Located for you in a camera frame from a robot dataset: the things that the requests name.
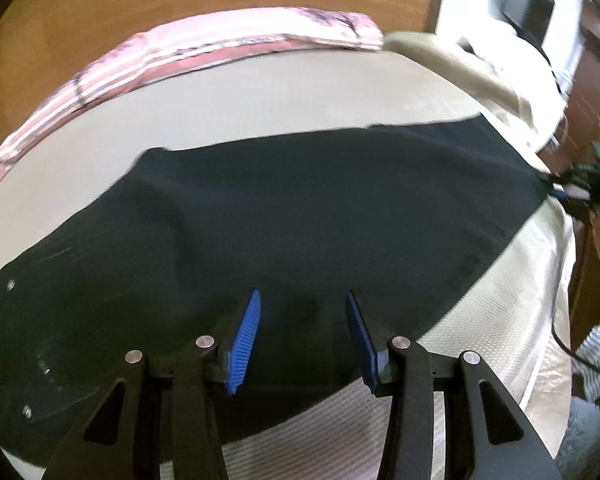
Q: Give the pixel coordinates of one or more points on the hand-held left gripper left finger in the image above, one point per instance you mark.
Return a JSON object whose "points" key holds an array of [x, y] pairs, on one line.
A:
{"points": [[245, 340]]}

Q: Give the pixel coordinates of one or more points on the pink striped pillow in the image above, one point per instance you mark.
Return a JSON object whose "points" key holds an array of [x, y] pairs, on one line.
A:
{"points": [[205, 40]]}

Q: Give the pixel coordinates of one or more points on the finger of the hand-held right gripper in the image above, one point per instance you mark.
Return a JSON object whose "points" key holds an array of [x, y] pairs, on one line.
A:
{"points": [[561, 194], [560, 178]]}

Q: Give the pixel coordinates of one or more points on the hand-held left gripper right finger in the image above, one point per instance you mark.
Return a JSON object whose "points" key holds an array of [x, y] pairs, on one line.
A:
{"points": [[362, 340]]}

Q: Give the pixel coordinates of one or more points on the black pants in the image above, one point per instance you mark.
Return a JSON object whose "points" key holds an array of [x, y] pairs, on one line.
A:
{"points": [[305, 210]]}

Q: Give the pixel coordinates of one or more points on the brown wooden cabinet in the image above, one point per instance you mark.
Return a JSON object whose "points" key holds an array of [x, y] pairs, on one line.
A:
{"points": [[595, 75]]}

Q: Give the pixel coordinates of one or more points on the striped clothing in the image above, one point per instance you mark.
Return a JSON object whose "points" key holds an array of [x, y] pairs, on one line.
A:
{"points": [[597, 360]]}

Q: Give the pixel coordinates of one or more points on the beige blanket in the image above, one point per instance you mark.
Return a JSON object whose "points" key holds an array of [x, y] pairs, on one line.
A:
{"points": [[480, 80]]}

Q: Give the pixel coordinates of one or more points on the dark flat appliance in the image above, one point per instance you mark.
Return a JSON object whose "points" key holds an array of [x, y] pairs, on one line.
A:
{"points": [[527, 15]]}

